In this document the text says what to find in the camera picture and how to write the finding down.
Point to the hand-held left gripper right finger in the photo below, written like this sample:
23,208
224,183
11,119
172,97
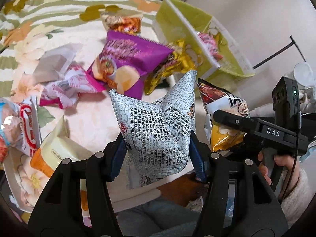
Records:
197,161

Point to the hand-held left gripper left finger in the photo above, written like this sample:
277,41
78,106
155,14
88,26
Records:
118,154

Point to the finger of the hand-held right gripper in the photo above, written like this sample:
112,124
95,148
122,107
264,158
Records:
234,121

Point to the yellow black snack packet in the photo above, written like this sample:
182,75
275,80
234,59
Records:
222,103

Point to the silver printed snack packet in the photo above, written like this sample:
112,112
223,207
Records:
158,128

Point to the cream orange snack packet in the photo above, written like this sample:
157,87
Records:
59,148

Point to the gold foil snack packet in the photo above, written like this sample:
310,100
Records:
172,66

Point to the pink white snack packet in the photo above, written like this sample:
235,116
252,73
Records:
71,84

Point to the purple chip bag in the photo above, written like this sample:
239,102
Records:
130,51

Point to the red white blue snack packet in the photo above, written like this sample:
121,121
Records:
14,121

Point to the green storage box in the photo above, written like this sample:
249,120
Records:
180,22

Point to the person's right forearm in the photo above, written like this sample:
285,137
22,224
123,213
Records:
298,197

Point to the person's right hand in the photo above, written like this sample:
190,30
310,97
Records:
264,167

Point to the white round object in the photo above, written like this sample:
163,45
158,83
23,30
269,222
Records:
302,75

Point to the person's grey pants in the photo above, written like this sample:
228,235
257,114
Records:
158,217

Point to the thin black rod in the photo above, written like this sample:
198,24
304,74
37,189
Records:
276,54

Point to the pink red snack packet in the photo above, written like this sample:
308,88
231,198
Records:
209,42

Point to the grey translucent packet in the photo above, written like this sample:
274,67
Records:
54,59

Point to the orange noodle snack packet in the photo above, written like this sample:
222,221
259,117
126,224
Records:
123,23

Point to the floral blanket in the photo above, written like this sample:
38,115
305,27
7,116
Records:
61,17

